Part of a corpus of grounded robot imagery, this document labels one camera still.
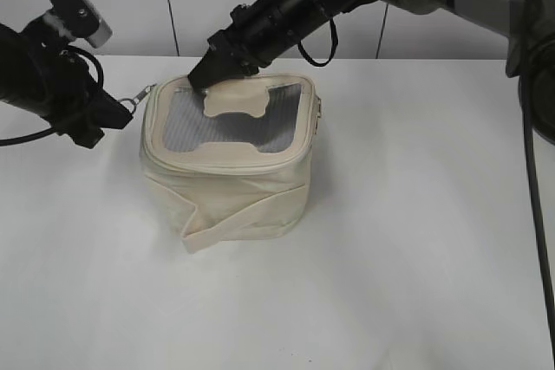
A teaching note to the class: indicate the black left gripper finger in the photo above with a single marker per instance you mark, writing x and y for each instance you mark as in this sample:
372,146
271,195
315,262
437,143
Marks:
110,113

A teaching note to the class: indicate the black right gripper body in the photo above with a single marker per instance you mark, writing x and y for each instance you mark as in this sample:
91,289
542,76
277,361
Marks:
263,31

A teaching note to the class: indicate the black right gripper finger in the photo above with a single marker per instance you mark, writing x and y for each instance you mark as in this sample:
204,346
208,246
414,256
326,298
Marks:
212,69

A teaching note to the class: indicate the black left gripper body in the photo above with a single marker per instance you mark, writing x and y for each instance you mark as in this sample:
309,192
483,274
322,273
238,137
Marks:
80,108

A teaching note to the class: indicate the cream fabric zipper bag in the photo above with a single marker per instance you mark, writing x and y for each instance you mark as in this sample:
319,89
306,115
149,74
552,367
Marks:
233,163

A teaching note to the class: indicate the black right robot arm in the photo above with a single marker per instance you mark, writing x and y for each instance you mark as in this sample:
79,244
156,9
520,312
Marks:
528,26

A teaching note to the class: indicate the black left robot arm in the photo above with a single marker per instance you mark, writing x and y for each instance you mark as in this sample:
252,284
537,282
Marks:
27,71

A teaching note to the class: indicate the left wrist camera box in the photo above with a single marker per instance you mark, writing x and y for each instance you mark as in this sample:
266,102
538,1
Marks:
81,20

